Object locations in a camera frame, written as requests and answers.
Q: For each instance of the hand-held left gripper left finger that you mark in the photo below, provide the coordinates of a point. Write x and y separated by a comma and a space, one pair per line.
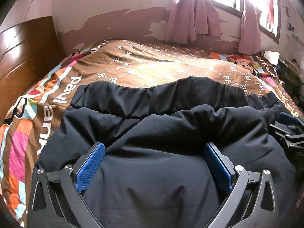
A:
91, 166

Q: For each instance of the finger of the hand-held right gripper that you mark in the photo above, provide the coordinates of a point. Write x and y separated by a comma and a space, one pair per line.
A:
293, 140
288, 118

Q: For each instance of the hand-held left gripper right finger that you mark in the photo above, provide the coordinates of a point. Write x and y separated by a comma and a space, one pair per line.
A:
217, 166

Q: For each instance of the dark navy padded jacket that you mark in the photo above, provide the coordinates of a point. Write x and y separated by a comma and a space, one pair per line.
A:
154, 147

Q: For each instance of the cluttered side table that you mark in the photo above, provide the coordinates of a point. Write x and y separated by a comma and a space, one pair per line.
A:
293, 76

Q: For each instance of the mauve curtain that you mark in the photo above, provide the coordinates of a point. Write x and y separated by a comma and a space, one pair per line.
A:
192, 16
250, 26

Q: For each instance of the bright pink sheer curtain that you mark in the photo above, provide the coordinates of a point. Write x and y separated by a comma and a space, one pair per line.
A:
269, 7

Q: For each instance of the colourful printed bed cover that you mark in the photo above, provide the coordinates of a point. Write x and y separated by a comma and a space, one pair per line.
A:
147, 64

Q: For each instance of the pink window curtains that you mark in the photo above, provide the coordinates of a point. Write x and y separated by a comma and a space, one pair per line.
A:
228, 2

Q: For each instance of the wooden headboard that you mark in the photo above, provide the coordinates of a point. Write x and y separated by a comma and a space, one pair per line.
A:
26, 52

